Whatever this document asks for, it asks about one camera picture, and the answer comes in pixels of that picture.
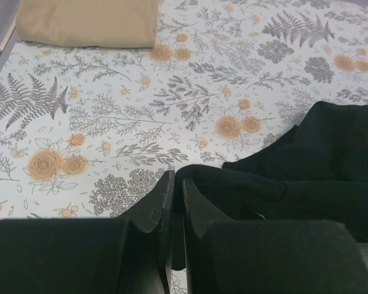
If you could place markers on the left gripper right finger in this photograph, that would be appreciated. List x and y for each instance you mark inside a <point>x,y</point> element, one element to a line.
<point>209,245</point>

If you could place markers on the floral table mat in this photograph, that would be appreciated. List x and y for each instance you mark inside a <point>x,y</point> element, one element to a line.
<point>87,132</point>

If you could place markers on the black t shirt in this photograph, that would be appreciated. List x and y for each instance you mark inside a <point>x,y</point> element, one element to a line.
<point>317,170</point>

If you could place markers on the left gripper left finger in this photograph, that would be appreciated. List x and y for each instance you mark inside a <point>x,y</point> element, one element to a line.
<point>146,254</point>

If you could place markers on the folded beige t shirt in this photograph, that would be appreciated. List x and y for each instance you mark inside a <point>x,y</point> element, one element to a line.
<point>71,23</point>

